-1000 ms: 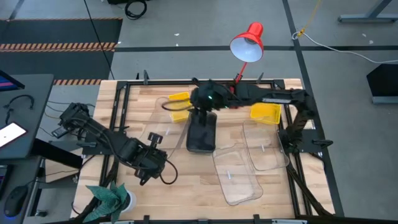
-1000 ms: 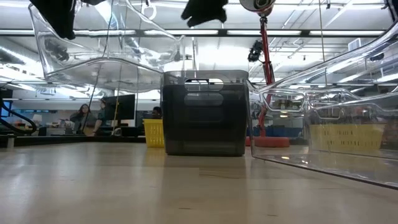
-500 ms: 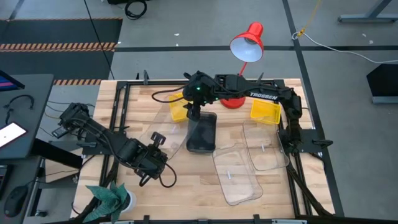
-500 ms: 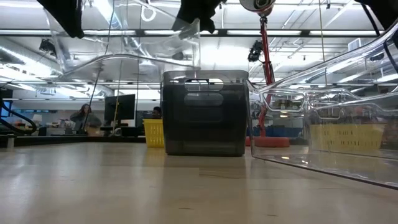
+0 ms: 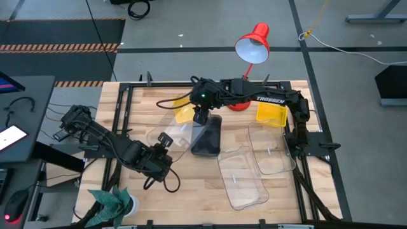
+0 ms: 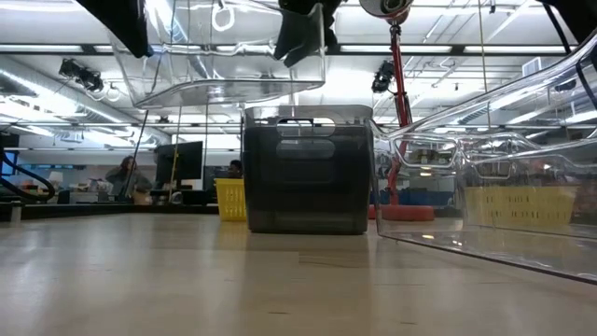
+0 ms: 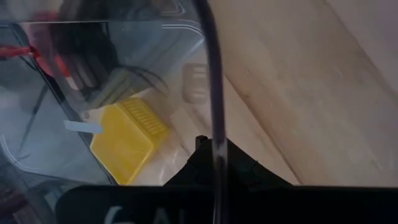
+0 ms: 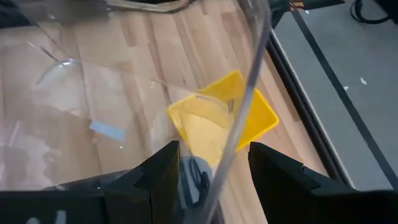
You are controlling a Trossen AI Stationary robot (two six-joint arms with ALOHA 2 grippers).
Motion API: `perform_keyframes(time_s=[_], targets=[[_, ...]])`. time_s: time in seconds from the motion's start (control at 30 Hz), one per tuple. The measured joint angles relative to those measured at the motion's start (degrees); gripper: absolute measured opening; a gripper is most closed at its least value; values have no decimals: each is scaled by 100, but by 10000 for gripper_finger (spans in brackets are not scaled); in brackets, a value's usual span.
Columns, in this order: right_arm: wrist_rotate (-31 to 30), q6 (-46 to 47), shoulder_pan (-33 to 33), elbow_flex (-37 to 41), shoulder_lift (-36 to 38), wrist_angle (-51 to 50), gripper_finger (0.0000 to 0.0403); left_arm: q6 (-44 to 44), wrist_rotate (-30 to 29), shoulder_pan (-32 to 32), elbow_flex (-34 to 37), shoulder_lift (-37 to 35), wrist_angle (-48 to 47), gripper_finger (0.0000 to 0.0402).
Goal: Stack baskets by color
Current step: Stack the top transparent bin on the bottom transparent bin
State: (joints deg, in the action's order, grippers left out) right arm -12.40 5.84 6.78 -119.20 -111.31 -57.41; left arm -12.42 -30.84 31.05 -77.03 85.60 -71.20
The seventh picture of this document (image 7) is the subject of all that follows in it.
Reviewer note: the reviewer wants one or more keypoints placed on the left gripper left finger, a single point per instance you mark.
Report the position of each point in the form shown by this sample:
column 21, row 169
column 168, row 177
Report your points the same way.
column 199, row 168

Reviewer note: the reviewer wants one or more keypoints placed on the yellow slotted plastic basket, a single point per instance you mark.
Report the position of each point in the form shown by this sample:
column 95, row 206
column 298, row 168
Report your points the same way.
column 124, row 143

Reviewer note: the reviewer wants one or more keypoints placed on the red desk lamp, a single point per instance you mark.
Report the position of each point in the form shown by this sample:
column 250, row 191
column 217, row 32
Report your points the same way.
column 14, row 51

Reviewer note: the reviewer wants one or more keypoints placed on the clear plastic bin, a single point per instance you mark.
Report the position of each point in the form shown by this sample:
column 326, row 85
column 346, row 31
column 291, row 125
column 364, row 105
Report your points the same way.
column 46, row 149

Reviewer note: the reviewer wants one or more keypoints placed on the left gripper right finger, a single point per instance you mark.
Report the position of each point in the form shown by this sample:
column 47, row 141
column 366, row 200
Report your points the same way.
column 245, row 171

